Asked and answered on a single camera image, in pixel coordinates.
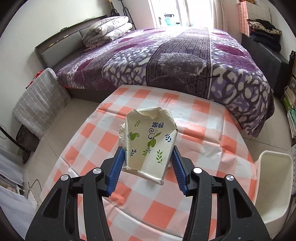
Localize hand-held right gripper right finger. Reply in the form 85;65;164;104
170;146;271;241

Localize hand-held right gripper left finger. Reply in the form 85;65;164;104
25;146;126;241

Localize floral paper cup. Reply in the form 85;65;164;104
121;107;178;185

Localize cream plastic waste bin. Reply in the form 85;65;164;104
252;150;294;224

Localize orange checked tablecloth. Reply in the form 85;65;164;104
39;85;258;241

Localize grey checked cushion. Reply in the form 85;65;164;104
12;68;72;139

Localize bed with purple cover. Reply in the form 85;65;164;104
57;27;274;137

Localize white cloth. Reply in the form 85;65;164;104
0;146;37;234

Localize red cloth item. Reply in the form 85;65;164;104
26;72;38;88

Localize stack of green booklets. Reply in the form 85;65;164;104
287;109;296;137

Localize dark bed headboard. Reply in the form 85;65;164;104
35;15;108;70

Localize folded white printed quilt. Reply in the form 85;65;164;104
82;16;133;48

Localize wooden bookshelf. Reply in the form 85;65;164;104
280;50;296;137

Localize black storage bench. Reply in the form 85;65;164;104
242;34;289;93

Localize black metal stand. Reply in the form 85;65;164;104
121;0;137;30

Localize bright window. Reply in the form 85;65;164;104
148;0;215;27

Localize white curtain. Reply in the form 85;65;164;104
208;0;222;29

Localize pile of folded clothes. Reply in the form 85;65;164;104
247;19;282;51

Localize pink white cabinet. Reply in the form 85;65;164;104
238;0;273;35

